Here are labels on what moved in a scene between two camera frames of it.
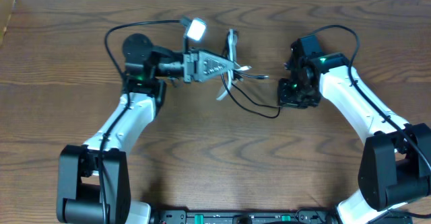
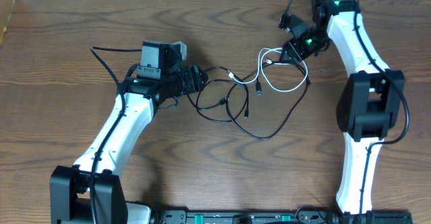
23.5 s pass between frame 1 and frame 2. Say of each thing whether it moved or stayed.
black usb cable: moved
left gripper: moved
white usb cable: moved
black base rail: stayed
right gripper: moved
